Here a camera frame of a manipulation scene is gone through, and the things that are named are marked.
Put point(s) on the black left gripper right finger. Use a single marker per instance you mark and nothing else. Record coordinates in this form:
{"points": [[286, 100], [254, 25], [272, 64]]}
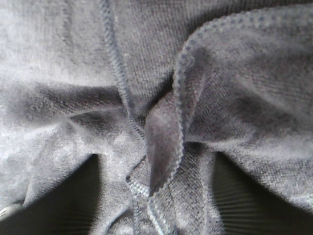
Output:
{"points": [[247, 208]]}

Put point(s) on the dark grey towel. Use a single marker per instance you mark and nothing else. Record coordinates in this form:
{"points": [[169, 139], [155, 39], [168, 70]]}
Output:
{"points": [[155, 88]]}

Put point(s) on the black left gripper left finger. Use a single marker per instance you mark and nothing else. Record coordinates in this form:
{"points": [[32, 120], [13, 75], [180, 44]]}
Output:
{"points": [[68, 209]]}

